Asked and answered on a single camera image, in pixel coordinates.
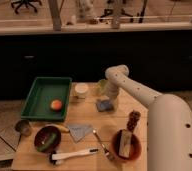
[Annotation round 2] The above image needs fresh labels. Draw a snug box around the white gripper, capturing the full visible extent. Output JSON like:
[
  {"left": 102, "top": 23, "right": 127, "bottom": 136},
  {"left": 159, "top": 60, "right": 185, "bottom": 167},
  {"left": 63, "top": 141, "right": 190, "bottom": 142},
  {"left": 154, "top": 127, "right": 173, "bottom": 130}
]
[{"left": 105, "top": 82, "right": 119, "bottom": 110}]

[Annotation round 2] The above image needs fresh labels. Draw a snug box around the blue sponge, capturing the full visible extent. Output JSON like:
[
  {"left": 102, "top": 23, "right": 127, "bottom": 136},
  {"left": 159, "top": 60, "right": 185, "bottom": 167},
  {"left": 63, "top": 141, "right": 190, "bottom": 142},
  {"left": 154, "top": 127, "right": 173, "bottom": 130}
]
[{"left": 96, "top": 99, "right": 114, "bottom": 112}]

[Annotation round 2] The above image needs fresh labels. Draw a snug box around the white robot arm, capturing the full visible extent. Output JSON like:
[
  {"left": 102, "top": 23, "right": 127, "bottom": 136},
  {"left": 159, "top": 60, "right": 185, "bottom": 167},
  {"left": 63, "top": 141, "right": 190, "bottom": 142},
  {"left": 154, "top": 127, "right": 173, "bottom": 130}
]
[{"left": 105, "top": 65, "right": 192, "bottom": 171}]

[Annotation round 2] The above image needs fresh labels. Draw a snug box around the green translucent cup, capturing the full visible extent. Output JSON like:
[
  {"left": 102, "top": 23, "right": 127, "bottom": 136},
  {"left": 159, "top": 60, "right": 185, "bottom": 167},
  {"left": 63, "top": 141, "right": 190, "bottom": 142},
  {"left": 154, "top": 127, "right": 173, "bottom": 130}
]
[{"left": 97, "top": 79, "right": 107, "bottom": 94}]

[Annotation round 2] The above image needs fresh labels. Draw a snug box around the white brown block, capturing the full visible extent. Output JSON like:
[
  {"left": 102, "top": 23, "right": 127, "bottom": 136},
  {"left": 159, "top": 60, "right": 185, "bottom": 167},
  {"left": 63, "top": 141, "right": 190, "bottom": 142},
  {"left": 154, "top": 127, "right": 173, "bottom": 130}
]
[{"left": 118, "top": 130, "right": 132, "bottom": 158}]

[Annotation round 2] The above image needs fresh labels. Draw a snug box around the white cup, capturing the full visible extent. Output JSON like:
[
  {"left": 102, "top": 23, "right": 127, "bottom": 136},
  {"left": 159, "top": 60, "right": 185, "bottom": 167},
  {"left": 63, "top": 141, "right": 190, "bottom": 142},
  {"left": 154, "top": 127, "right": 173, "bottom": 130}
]
[{"left": 74, "top": 83, "right": 89, "bottom": 99}]

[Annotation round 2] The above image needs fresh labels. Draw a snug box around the grey blue cloth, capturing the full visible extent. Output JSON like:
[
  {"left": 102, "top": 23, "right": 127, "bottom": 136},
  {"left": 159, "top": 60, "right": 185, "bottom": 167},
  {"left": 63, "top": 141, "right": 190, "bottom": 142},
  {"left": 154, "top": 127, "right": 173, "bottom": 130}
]
[{"left": 67, "top": 124, "right": 93, "bottom": 142}]

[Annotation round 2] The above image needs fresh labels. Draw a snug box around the terracotta bowl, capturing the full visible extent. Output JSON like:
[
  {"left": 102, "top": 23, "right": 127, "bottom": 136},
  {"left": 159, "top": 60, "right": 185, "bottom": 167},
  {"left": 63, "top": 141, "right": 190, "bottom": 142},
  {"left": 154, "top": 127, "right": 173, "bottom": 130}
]
[{"left": 110, "top": 129, "right": 142, "bottom": 163}]

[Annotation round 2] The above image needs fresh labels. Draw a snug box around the metal fork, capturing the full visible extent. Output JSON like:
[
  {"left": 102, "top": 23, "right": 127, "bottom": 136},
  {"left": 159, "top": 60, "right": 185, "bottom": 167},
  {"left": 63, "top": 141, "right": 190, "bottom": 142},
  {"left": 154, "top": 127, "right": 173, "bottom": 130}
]
[{"left": 93, "top": 130, "right": 114, "bottom": 161}]

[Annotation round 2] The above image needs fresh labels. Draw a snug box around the yellow banana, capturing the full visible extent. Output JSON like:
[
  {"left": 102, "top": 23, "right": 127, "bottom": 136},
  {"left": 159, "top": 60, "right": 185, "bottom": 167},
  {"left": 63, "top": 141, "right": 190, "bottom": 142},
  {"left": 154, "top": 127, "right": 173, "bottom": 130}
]
[{"left": 48, "top": 124, "right": 70, "bottom": 133}]

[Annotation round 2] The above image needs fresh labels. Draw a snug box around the orange peach fruit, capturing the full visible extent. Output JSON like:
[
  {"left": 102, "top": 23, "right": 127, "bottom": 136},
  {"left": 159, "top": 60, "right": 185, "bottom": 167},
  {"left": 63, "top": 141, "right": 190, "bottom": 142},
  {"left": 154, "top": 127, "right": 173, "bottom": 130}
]
[{"left": 50, "top": 99, "right": 63, "bottom": 111}]

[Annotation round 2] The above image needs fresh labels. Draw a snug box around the green cucumber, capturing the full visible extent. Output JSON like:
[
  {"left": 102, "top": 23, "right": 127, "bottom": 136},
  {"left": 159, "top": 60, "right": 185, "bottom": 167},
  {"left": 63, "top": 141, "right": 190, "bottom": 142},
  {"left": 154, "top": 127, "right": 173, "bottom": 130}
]
[{"left": 38, "top": 133, "right": 57, "bottom": 152}]

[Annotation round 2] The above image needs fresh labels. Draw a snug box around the green plastic tray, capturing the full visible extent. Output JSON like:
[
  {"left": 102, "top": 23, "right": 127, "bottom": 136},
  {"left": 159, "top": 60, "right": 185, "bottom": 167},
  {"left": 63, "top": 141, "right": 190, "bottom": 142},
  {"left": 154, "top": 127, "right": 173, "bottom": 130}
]
[{"left": 21, "top": 77, "right": 72, "bottom": 122}]

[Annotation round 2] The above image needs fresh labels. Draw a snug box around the dark red bowl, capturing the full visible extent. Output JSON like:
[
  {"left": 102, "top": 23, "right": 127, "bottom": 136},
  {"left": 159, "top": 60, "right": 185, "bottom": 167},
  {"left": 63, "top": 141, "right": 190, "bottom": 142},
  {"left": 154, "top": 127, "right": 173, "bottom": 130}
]
[{"left": 34, "top": 126, "right": 61, "bottom": 153}]

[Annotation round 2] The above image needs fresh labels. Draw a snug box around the black office chair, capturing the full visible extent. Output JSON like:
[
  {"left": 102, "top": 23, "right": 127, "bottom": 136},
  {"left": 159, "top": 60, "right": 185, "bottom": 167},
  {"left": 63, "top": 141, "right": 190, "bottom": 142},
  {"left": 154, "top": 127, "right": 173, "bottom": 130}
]
[{"left": 10, "top": 0, "right": 42, "bottom": 14}]

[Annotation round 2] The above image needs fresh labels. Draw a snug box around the white handled brush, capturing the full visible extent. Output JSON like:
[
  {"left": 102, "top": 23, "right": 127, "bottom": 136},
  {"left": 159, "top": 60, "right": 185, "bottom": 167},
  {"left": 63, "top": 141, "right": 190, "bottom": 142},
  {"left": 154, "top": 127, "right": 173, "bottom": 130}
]
[{"left": 49, "top": 148, "right": 98, "bottom": 165}]

